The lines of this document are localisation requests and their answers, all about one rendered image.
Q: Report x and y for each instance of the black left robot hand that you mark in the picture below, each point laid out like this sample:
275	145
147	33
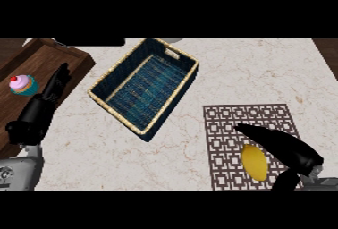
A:
38	111

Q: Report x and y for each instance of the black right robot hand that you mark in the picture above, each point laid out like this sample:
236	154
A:
290	146

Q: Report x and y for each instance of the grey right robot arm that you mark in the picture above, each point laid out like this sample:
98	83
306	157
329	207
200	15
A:
321	180

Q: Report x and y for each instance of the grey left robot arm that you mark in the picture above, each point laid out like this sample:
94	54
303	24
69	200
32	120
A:
20	170

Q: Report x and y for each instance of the yellow lemon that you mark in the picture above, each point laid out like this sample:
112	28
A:
255	162

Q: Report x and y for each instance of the brown patterned placemat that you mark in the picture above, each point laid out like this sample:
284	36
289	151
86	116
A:
230	134

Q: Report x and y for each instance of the dark blue wicker basket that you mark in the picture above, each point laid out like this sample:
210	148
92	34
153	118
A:
141	89

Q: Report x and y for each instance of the pink frosted cupcake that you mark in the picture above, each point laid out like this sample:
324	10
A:
23	84

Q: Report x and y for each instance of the brown wooden tray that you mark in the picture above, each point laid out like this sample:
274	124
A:
32	77

